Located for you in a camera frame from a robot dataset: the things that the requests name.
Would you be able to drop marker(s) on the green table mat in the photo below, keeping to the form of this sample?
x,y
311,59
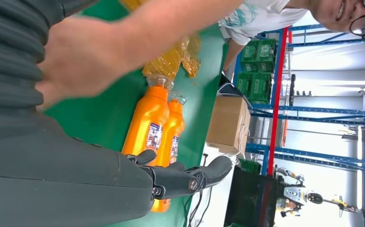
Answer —
x,y
107,119

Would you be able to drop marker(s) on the brown cardboard box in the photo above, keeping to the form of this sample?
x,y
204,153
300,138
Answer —
x,y
227,125

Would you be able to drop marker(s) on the orange device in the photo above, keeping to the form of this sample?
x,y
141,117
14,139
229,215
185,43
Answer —
x,y
284,134

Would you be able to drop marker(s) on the black bar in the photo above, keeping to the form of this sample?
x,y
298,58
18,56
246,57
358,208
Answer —
x,y
292,91

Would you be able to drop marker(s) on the person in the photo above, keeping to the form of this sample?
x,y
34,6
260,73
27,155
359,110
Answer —
x,y
263,15

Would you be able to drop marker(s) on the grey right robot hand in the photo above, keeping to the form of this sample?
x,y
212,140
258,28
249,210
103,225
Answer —
x,y
44,188

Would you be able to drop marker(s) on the white desk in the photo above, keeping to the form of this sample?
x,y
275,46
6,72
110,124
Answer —
x,y
220,194

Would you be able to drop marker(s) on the grey humanoid robot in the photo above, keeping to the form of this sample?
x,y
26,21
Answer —
x,y
295,194

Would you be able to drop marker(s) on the blue metal rack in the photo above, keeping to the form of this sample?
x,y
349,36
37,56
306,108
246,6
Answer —
x,y
311,110

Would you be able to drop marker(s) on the yellow taped sheet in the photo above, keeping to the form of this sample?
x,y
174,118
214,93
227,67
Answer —
x,y
169,59

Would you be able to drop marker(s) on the red metal beam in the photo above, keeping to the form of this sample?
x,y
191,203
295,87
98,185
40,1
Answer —
x,y
277,103

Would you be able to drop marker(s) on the green plastic crate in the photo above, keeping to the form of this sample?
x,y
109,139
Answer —
x,y
250,56
262,88
244,87
249,166
267,56

